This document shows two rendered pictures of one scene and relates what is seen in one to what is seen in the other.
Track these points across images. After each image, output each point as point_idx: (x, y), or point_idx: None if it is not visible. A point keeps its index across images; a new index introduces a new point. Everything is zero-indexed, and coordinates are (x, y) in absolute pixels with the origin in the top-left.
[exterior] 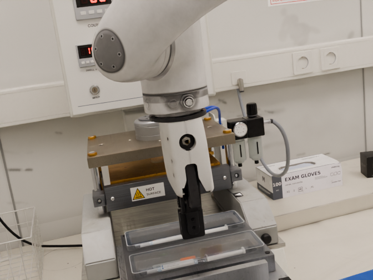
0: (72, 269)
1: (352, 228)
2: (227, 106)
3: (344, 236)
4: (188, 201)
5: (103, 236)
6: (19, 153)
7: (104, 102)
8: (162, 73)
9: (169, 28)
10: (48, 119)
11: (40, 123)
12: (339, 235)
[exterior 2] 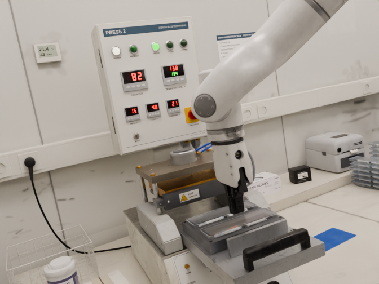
0: (117, 263)
1: (295, 214)
2: (202, 145)
3: (292, 220)
4: (239, 190)
5: (170, 225)
6: (64, 187)
7: (142, 143)
8: (225, 116)
9: (242, 91)
10: (87, 161)
11: (79, 165)
12: (289, 220)
